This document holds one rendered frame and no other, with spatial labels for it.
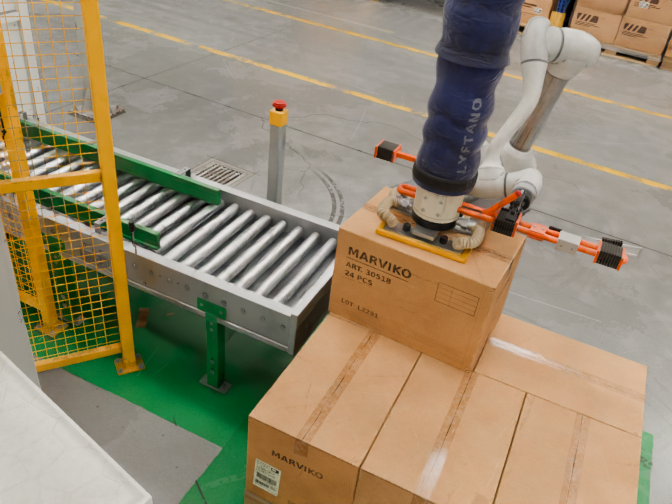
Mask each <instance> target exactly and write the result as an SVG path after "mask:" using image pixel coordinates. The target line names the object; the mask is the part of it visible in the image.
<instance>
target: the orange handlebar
mask: <svg viewBox="0 0 672 504"><path fill-rule="evenodd" d="M396 157H398V158H401V159H404V160H408V161H411V162H414V160H415V158H416V156H413V155H410V154H407V153H404V152H400V151H398V152H397V155H396ZM416 189H417V187H415V186H412V185H408V184H399V185H398V186H397V191H398V192H399V193H400V194H403V195H406V196H409V197H412V198H415V194H416ZM462 206H466V207H470V208H473V209H476V210H478V211H481V213H479V212H475V211H472V210H469V209H466V208H463V207H462ZM462 206H461V207H459V208H458V209H457V212H458V213H462V214H465V215H468V216H471V217H474V218H477V219H480V220H483V221H486V222H489V223H492V221H493V218H494V215H495V213H496V212H494V213H492V214H490V215H489V216H488V215H485V214H482V212H483V211H485V210H486V209H484V208H481V207H478V206H475V205H472V204H468V203H465V202H463V203H462ZM516 231H517V232H520V233H523V234H527V235H528V237H529V238H532V239H535V240H538V241H541V242H542V241H543V240H545V241H548V242H551V243H554V244H557V240H558V237H559V234H560V232H557V231H554V230H550V229H547V226H545V225H541V224H538V223H535V222H533V224H531V223H528V222H525V221H522V220H520V222H519V225H518V226H517V229H516ZM597 248H598V244H595V243H591V242H588V241H585V240H582V239H581V241H580V244H579V247H578V249H577V251H579V252H582V253H585V254H588V255H592V256H595V255H596V252H597Z"/></svg>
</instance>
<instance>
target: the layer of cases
mask: <svg viewBox="0 0 672 504"><path fill-rule="evenodd" d="M646 377H647V366H645V365H642V364H640V363H637V362H634V361H631V360H629V359H626V358H623V357H620V356H618V355H615V354H612V353H609V352H607V351H604V350H601V349H598V348H595V347H593V346H590V345H587V344H584V343H582V342H579V341H576V340H573V339H571V338H568V337H565V336H562V335H560V334H557V333H554V332H551V331H549V330H546V329H543V328H540V327H537V326H535V325H532V324H529V323H526V322H524V321H521V320H518V319H515V318H513V317H510V316H507V315H504V314H502V313H501V316H500V318H499V320H498V321H497V323H496V325H495V327H494V329H493V331H492V332H491V334H490V336H489V338H488V340H487V342H486V343H485V345H484V347H483V349H482V351H481V353H480V354H479V356H478V358H477V360H476V362H475V364H474V365H473V367H472V369H471V371H470V373H466V372H464V371H462V370H460V369H457V368H455V367H453V366H451V365H448V364H446V363H444V362H442V361H440V360H437V359H435V358H433V357H431V356H428V355H426V354H424V353H422V352H419V351H417V350H415V349H413V348H411V347H408V346H406V345H404V344H402V343H399V342H397V341H395V340H393V339H390V338H388V337H386V336H384V335H381V334H379V333H377V332H375V331H373V330H370V329H368V328H366V327H364V326H361V325H359V324H357V323H355V322H352V321H350V320H348V319H346V318H344V317H341V316H339V315H337V314H335V313H332V312H330V313H329V315H328V316H327V317H326V318H325V320H324V321H323V322H322V323H321V325H320V326H319V327H318V328H317V330H316V331H315V332H314V334H313V335H312V336H311V337H310V339H309V340H308V341H307V342H306V344H305V345H304V346H303V347H302V349H301V350H300V351H299V352H298V354H297V355H296V356H295V358H294V359H293V360H292V361H291V363H290V364H289V365H288V366H287V368H286V369H285V370H284V371H283V373H282V374H281V375H280V376H279V378H278V379H277V380H276V382H275V383H274V384H273V385H272V387H271V388H270V389H269V390H268V392H267V393H266V394H265V395H264V397H263V398H262V399H261V400H260V402H259V403H258V404H257V406H256V407H255V408H254V409H253V411H252V412H251V413H250V414H249V418H248V443H247V467H246V490H248V491H250V492H252V493H254V494H256V495H258V496H260V497H262V498H264V499H266V500H267V501H269V502H271V503H273V504H637V493H638V480H639V467H640V454H641V441H642V439H641V438H642V428H643V416H644V403H645V390H646Z"/></svg>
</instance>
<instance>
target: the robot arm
mask: <svg viewBox="0 0 672 504"><path fill-rule="evenodd" d="M600 53H601V45H600V42H599V41H598V40H597V39H596V38H595V37H594V36H593V35H591V34H589V33H587V32H585V31H581V30H577V29H572V28H560V27H555V26H551V22H550V21H549V20H548V19H547V18H546V17H543V16H536V17H533V18H531V19H529V21H528V23H527V24H526V26H525V28H524V31H523V35H522V39H521V47H520V60H521V71H522V78H523V96H522V99H521V101H520V103H519V104H518V106H517V107H516V109H515V110H514V111H513V113H512V114H511V115H510V117H509V118H508V119H507V121H506V122H505V123H504V125H503V126H502V127H501V129H500V130H499V131H498V132H497V134H496V135H495V136H494V138H493V139H492V141H491V142H490V144H489V143H488V142H487V141H485V142H484V144H483V145H482V147H481V161H480V166H479V168H478V178H477V181H476V184H475V186H474V189H473V190H472V191H471V192H470V193H468V194H466V195H464V199H463V202H465V203H471V202H473V201H476V200H478V199H491V200H497V199H504V198H506V197H508V196H509V195H511V194H513V193H514V192H516V191H517V190H519V191H521V192H522V195H521V196H520V197H518V198H517V199H515V200H514V201H512V202H510V205H511V206H509V209H511V210H509V212H508V214H507V216H506V218H505V220H507V221H510V222H514V220H515V218H516V216H517V214H518V212H520V213H521V212H522V211H524V210H526V209H527V208H528V207H529V206H530V205H532V204H533V201H534V199H535V198H536V197H537V196H538V195H539V193H540V191H541V189H542V185H543V182H542V174H541V173H540V171H538V170H537V169H536V160H535V158H534V152H533V149H532V145H533V144H534V142H535V140H536V138H537V136H538V135H539V133H540V131H541V129H542V127H543V126H544V124H545V122H546V120H547V118H548V117H549V115H550V113H551V111H552V109H553V108H554V106H555V104H556V102H557V100H558V99H559V97H560V95H561V93H562V91H563V90H564V88H565V86H566V84H567V82H568V80H570V79H572V78H574V77H575V76H576V75H577V74H578V73H579V72H580V71H582V70H583V69H584V68H588V67H590V66H592V65H593V64H594V63H595V62H596V61H597V60H598V58H599V56H600Z"/></svg>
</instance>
